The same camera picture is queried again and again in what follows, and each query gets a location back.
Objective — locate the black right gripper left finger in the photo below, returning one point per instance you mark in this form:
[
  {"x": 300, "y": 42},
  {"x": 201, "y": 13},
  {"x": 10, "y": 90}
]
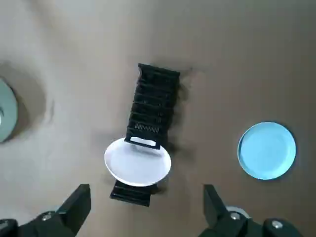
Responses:
[{"x": 74, "y": 209}]

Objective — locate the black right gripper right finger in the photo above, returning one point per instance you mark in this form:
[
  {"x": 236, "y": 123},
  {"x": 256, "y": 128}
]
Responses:
[{"x": 217, "y": 212}]

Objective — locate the white plate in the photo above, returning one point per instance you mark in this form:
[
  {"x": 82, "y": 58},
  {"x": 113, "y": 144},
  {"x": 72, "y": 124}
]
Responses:
[{"x": 137, "y": 165}]

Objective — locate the light blue plate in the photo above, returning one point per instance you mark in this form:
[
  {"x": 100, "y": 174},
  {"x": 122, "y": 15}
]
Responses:
[{"x": 266, "y": 150}]

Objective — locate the stainless steel pot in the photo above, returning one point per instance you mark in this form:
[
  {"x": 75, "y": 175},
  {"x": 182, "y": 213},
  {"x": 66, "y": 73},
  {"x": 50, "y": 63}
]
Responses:
[{"x": 8, "y": 98}]

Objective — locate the black slotted dish rack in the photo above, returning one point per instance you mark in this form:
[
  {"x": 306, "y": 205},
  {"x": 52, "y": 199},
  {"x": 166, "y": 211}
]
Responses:
[{"x": 153, "y": 98}]

